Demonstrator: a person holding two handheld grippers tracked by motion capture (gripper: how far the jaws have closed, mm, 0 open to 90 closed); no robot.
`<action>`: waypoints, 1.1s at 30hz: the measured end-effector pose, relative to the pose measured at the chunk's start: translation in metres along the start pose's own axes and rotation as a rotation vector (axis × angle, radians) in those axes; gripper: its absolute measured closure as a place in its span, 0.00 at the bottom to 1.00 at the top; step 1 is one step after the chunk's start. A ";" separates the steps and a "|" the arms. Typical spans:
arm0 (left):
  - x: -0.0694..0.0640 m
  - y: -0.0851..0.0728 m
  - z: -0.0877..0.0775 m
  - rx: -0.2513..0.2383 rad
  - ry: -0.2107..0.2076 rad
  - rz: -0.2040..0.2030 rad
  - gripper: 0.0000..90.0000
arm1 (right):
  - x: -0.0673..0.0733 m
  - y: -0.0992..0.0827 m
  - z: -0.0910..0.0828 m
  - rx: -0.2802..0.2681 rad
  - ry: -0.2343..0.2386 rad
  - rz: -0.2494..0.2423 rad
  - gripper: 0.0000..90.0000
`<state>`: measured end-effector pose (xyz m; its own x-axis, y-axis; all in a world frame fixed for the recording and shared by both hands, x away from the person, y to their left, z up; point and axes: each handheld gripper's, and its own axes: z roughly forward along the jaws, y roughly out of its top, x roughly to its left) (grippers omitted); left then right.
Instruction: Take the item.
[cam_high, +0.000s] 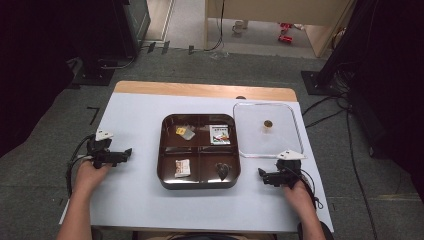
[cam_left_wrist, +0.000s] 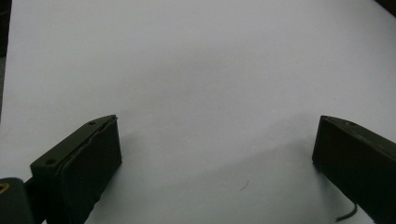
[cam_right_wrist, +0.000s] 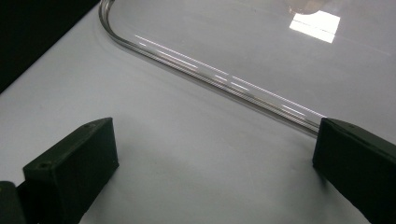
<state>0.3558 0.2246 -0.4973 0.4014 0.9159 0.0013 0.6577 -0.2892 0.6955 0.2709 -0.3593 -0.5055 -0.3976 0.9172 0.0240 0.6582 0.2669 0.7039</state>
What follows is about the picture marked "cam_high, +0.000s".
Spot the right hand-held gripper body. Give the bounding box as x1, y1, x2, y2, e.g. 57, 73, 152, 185
273, 149, 308, 190

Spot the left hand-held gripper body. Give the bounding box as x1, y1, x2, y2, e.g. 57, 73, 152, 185
85, 129, 125, 170

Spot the person's left hand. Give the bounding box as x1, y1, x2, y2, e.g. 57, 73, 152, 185
73, 159, 112, 199

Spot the person's right hand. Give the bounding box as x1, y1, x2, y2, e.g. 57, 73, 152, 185
282, 179, 317, 214

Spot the clear tray lid, brown knob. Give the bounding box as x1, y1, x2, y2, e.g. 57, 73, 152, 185
232, 101, 305, 159

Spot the dark snack packet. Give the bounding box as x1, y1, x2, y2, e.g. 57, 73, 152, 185
215, 162, 232, 182

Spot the white table cover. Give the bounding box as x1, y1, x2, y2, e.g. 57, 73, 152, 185
59, 91, 335, 234

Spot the white and red snack packet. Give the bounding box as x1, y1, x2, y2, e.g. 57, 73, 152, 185
174, 158, 192, 179

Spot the white and green snack packet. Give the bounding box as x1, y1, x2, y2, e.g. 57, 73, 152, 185
208, 124, 232, 146

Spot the yellow and grey snack packet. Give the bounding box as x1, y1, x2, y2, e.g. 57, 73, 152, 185
175, 125, 196, 141

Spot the brown four-compartment tray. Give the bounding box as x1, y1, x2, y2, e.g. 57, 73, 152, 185
156, 113, 242, 191

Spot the black stand base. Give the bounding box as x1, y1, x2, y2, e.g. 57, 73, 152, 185
71, 57, 116, 88
300, 69, 341, 97

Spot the black curtain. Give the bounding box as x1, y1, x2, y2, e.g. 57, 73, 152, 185
316, 0, 424, 204
0, 0, 88, 159

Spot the dark cabinet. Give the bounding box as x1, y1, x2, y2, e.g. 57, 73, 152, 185
76, 0, 152, 64

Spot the red object on floor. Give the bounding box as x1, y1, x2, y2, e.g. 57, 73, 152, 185
277, 22, 294, 44

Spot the white cup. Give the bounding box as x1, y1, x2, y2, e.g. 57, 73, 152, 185
231, 19, 250, 35

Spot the light wooden desk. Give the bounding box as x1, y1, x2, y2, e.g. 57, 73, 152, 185
203, 0, 356, 59

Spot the right hand-held gripper cable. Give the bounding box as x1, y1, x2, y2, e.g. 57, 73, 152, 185
292, 165, 325, 211

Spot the hand-held gripper cable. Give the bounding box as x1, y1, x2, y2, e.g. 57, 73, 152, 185
292, 165, 325, 211
65, 133, 97, 198

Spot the left hand-held gripper cable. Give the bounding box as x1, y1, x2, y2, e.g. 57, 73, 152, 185
65, 133, 97, 198

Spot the black floor cable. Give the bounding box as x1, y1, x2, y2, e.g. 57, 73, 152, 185
301, 93, 379, 240

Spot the black hanging cable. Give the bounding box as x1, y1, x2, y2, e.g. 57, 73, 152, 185
203, 0, 225, 53

